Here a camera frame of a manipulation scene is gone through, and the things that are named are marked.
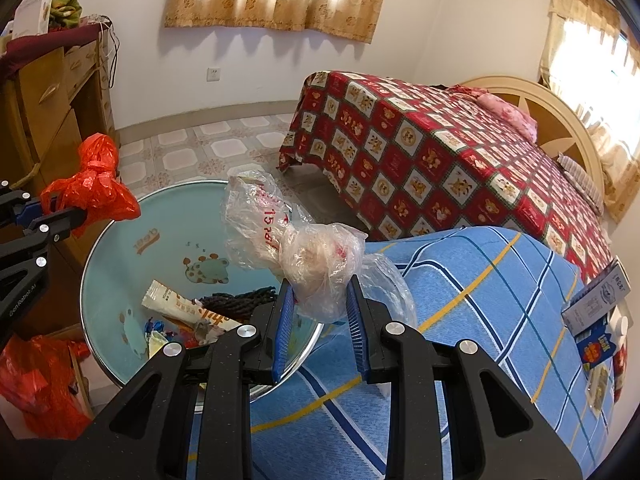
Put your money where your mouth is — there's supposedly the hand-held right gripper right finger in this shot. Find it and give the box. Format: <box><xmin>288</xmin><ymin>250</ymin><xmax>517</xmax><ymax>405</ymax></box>
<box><xmin>346</xmin><ymin>275</ymin><xmax>583</xmax><ymax>480</ymax></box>

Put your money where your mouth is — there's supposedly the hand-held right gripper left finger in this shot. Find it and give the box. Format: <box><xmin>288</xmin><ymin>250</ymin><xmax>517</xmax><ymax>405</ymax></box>
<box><xmin>52</xmin><ymin>276</ymin><xmax>297</xmax><ymax>480</ymax></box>

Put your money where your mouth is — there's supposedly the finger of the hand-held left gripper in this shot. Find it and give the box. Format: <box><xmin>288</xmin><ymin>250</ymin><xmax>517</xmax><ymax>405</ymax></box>
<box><xmin>0</xmin><ymin>179</ymin><xmax>56</xmax><ymax>231</ymax></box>
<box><xmin>0</xmin><ymin>208</ymin><xmax>88</xmax><ymax>286</ymax></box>

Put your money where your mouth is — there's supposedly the dark knitted cloth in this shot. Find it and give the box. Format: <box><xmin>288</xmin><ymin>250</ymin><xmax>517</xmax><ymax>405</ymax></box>
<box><xmin>197</xmin><ymin>284</ymin><xmax>278</xmax><ymax>326</ymax></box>

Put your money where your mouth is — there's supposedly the small red plastic bag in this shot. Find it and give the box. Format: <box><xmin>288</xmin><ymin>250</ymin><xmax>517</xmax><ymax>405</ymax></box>
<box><xmin>40</xmin><ymin>132</ymin><xmax>142</xmax><ymax>238</ymax></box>

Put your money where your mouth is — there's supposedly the clear plastic bag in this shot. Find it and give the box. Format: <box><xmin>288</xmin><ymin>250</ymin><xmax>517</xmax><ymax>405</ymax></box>
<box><xmin>222</xmin><ymin>170</ymin><xmax>418</xmax><ymax>331</ymax></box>

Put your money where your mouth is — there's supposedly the light blue trash bin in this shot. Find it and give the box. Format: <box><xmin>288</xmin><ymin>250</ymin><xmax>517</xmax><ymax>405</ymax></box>
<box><xmin>80</xmin><ymin>180</ymin><xmax>326</xmax><ymax>403</ymax></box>

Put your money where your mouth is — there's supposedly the white snack wrapper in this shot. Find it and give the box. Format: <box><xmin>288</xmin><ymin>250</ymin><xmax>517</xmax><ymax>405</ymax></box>
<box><xmin>141</xmin><ymin>280</ymin><xmax>241</xmax><ymax>333</ymax></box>

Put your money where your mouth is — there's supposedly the yellow plastic wrapper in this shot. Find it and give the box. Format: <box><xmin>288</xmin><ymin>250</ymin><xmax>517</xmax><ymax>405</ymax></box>
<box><xmin>147</xmin><ymin>330</ymin><xmax>173</xmax><ymax>358</ymax></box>

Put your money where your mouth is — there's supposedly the wooden cabinet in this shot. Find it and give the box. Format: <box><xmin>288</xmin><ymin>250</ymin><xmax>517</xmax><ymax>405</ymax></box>
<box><xmin>0</xmin><ymin>25</ymin><xmax>121</xmax><ymax>341</ymax></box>

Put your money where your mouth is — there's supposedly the large red plastic bag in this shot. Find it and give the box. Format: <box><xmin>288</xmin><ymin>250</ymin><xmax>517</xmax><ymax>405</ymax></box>
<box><xmin>0</xmin><ymin>334</ymin><xmax>96</xmax><ymax>441</ymax></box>

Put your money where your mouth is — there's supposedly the blue plaid tablecloth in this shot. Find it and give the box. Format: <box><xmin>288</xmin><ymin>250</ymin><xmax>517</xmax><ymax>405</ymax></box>
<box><xmin>187</xmin><ymin>226</ymin><xmax>616</xmax><ymax>480</ymax></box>

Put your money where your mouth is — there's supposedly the dark red cloth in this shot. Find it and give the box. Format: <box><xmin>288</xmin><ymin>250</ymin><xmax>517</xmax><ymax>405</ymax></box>
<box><xmin>2</xmin><ymin>24</ymin><xmax>103</xmax><ymax>61</ymax></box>

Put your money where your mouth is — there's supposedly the bed with red quilt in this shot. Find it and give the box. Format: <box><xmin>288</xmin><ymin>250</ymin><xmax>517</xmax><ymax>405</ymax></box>
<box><xmin>277</xmin><ymin>70</ymin><xmax>628</xmax><ymax>403</ymax></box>

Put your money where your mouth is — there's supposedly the white box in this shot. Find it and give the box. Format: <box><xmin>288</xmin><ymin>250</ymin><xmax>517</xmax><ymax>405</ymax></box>
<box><xmin>12</xmin><ymin>0</ymin><xmax>63</xmax><ymax>38</ymax></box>

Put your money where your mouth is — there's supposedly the green stuffed toy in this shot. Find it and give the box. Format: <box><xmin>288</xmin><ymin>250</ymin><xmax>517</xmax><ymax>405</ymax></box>
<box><xmin>47</xmin><ymin>0</ymin><xmax>83</xmax><ymax>31</ymax></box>

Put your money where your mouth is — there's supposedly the blue short carton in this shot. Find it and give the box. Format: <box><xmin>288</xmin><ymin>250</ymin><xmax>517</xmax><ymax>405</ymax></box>
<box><xmin>575</xmin><ymin>317</ymin><xmax>628</xmax><ymax>373</ymax></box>

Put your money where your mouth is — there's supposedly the white tall carton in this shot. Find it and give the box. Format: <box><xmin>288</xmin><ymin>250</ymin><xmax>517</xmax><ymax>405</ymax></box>
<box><xmin>560</xmin><ymin>255</ymin><xmax>632</xmax><ymax>337</ymax></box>

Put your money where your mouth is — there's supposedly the small greenish packet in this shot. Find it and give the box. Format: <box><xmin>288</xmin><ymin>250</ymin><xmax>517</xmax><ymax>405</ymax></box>
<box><xmin>585</xmin><ymin>362</ymin><xmax>613</xmax><ymax>416</ymax></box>

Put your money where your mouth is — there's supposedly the wide beige patterned curtain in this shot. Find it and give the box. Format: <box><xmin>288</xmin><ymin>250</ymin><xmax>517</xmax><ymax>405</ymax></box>
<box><xmin>164</xmin><ymin>0</ymin><xmax>391</xmax><ymax>45</ymax></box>

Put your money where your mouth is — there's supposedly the pink pillow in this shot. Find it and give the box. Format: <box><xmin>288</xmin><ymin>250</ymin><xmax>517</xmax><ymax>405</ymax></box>
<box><xmin>445</xmin><ymin>85</ymin><xmax>538</xmax><ymax>141</ymax></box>

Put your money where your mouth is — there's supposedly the striped pillow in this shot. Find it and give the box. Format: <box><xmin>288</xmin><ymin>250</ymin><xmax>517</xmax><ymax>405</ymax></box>
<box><xmin>556</xmin><ymin>152</ymin><xmax>606</xmax><ymax>213</ymax></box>

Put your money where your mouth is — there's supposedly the cream wooden headboard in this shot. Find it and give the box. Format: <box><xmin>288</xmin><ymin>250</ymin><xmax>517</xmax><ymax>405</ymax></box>
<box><xmin>457</xmin><ymin>76</ymin><xmax>606</xmax><ymax>211</ymax></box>

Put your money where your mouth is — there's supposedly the narrow beige patterned curtain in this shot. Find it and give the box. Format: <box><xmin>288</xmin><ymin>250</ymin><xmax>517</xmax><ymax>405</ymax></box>
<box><xmin>537</xmin><ymin>0</ymin><xmax>640</xmax><ymax>223</ymax></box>

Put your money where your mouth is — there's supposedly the black cable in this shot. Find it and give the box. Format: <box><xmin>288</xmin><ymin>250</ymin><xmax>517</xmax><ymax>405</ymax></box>
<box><xmin>97</xmin><ymin>15</ymin><xmax>121</xmax><ymax>88</ymax></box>

